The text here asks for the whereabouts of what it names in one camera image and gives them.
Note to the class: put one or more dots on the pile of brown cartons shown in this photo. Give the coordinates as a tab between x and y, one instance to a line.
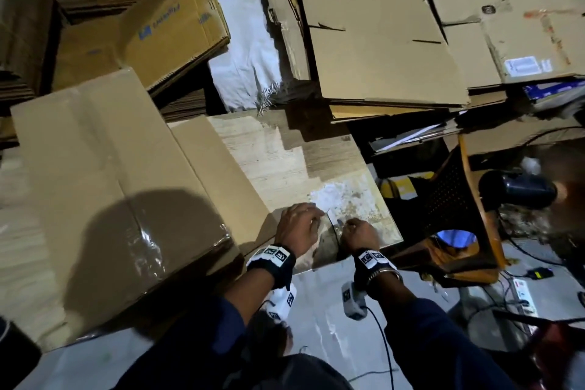
384	29

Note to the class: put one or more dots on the blue white printed bag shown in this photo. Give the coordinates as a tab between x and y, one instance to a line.
553	93

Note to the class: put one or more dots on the person's left forearm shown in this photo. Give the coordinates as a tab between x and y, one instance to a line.
192	339

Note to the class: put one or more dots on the person's right forearm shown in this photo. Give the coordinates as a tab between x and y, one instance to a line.
448	339

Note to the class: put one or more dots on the blue glowing device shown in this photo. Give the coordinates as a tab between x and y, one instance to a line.
457	239

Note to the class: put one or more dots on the person's left hand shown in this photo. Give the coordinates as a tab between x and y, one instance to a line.
300	230

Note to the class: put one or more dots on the person's trouser leg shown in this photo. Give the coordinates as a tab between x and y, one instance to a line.
283	367

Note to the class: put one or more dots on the black right wrist band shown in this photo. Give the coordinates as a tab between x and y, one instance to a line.
376	268

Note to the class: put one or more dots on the white power strip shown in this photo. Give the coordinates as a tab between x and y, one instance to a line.
526	296

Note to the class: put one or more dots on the black power adapter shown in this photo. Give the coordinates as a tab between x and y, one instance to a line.
541	273

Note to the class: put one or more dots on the person's right hand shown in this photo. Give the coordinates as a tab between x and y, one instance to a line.
361	236

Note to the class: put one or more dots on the plywood work board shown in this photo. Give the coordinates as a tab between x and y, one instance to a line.
274	157

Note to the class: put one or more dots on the brown cardboard box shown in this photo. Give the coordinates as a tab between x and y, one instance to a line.
110	184

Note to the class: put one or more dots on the stacks of flat cardboard bundles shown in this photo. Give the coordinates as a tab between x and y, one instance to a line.
23	29

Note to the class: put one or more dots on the yellow carton with blue print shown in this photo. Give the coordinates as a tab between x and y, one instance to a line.
174	24

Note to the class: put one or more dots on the white plastic sack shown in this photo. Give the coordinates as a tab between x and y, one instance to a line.
242	38

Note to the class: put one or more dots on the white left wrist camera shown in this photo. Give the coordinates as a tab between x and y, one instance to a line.
281	305

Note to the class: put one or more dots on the clear tape roll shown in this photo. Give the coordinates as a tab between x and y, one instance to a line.
327	225

